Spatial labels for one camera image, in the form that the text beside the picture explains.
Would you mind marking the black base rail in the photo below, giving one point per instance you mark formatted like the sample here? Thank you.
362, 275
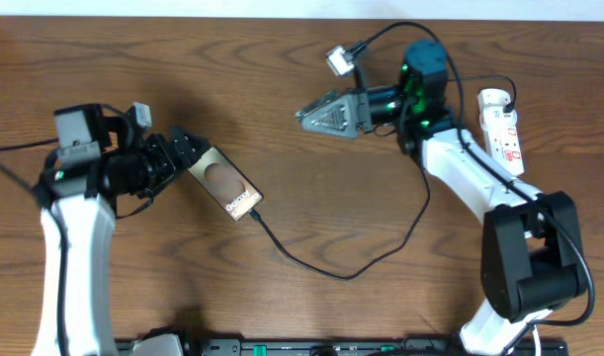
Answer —
174, 341

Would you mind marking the white power strip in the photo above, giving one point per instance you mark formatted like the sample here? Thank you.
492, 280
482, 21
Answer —
498, 122

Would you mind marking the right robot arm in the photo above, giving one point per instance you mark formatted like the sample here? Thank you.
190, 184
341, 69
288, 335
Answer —
532, 260

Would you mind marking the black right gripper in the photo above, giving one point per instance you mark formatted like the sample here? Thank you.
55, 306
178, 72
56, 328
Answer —
348, 113

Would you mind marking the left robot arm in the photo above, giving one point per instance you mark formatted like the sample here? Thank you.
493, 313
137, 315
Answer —
102, 153

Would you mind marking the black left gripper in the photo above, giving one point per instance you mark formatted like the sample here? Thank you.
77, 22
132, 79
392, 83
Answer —
168, 155

